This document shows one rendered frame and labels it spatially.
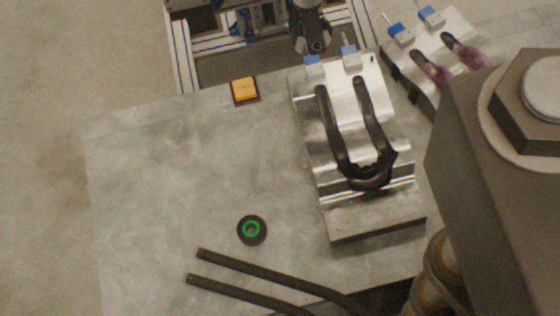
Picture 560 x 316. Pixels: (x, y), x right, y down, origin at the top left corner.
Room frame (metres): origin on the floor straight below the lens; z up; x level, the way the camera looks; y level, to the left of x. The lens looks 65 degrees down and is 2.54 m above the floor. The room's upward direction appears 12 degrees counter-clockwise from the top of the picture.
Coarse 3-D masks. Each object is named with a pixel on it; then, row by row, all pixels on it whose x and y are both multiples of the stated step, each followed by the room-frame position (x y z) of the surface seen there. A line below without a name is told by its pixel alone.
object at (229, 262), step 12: (204, 252) 0.54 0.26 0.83; (216, 252) 0.53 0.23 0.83; (228, 264) 0.49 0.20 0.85; (240, 264) 0.48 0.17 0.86; (252, 264) 0.47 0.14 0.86; (264, 276) 0.43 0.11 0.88; (276, 276) 0.42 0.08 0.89; (288, 276) 0.41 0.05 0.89; (300, 288) 0.38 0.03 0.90; (312, 288) 0.37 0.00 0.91
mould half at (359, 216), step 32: (352, 96) 0.87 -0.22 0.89; (384, 96) 0.85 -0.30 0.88; (320, 128) 0.80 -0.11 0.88; (352, 128) 0.78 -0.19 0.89; (384, 128) 0.75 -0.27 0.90; (320, 160) 0.69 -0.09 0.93; (352, 160) 0.67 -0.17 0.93; (320, 192) 0.61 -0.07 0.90; (352, 192) 0.61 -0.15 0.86; (384, 192) 0.59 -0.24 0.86; (416, 192) 0.57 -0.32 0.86; (352, 224) 0.52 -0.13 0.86; (384, 224) 0.50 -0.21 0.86; (416, 224) 0.50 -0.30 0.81
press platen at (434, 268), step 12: (444, 228) 0.27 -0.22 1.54; (432, 240) 0.26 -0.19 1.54; (444, 240) 0.25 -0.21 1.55; (432, 252) 0.24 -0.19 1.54; (432, 264) 0.22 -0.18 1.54; (432, 276) 0.21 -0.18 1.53; (444, 276) 0.20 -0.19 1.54; (456, 276) 0.20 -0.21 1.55; (444, 288) 0.19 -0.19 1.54; (456, 288) 0.18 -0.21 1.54; (456, 300) 0.17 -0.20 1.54; (468, 300) 0.16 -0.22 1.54; (456, 312) 0.15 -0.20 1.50; (468, 312) 0.14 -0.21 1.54
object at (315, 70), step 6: (306, 48) 1.05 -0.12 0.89; (306, 60) 1.01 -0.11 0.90; (312, 60) 1.00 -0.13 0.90; (318, 60) 1.00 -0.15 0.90; (306, 66) 0.98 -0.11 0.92; (312, 66) 0.98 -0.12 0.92; (318, 66) 0.97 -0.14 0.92; (306, 72) 0.97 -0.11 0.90; (312, 72) 0.96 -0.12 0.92; (318, 72) 0.95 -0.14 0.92; (324, 72) 0.95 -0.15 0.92; (312, 78) 0.95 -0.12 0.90; (318, 78) 0.95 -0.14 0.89
